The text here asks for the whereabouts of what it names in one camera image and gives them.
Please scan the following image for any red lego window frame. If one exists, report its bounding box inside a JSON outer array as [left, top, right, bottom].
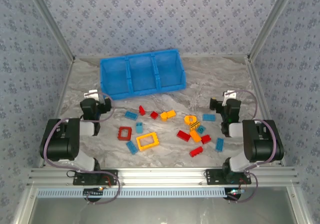
[[117, 126, 133, 141]]

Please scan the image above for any yellow lego ring piece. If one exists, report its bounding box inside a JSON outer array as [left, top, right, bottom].
[[184, 115, 198, 126]]

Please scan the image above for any blue long lego brick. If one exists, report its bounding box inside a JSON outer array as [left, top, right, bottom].
[[214, 137, 225, 153], [125, 141, 139, 155]]

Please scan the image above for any blue three-compartment plastic bin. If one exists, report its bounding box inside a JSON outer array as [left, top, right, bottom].
[[99, 48, 187, 101]]

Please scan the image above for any yellow lego window frame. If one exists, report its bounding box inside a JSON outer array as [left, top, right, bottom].
[[135, 132, 160, 152]]

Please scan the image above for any yellow lego brick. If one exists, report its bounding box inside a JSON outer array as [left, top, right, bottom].
[[160, 110, 177, 122]]

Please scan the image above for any orange lego brick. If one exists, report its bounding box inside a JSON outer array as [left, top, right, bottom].
[[189, 130, 203, 143]]

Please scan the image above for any large red lego brick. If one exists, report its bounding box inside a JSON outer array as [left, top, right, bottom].
[[176, 130, 192, 143]]

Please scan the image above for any red long lego brick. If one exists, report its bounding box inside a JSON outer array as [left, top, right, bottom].
[[189, 146, 204, 158]]

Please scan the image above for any small black controller board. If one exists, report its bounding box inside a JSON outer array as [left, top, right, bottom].
[[83, 188, 104, 197], [224, 188, 245, 200]]

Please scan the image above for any grey metal sheet panel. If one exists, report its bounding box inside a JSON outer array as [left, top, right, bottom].
[[31, 198, 295, 224]]

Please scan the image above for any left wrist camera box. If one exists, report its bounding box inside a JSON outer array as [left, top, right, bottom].
[[84, 90, 106, 104]]

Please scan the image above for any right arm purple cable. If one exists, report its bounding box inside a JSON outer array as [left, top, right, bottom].
[[228, 89, 280, 204]]

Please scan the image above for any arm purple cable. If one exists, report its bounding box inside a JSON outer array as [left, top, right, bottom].
[[228, 89, 280, 204], [41, 91, 121, 205]]

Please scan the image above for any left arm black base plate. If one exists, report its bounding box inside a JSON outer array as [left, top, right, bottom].
[[72, 169, 119, 186]]

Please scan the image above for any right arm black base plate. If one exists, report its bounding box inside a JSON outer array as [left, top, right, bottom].
[[204, 169, 252, 186]]

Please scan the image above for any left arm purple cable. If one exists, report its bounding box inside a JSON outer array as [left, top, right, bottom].
[[41, 91, 121, 205]]

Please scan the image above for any aluminium mounting rail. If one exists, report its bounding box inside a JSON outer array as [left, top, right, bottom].
[[27, 166, 300, 188]]

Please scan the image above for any white slotted cable duct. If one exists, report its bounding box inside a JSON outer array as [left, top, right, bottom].
[[36, 187, 229, 199]]

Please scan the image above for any aluminium frame post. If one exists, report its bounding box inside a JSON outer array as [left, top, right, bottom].
[[24, 0, 76, 61], [246, 0, 300, 61]]

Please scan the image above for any aluminium frame leg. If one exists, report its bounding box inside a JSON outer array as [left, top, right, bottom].
[[287, 186, 313, 224], [11, 186, 38, 224]]

